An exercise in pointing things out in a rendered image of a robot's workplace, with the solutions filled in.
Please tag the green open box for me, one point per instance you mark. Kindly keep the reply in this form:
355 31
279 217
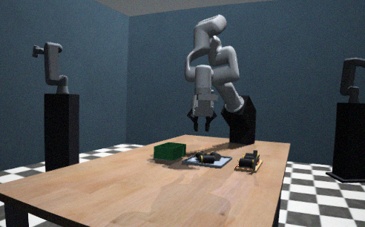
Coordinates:
169 151

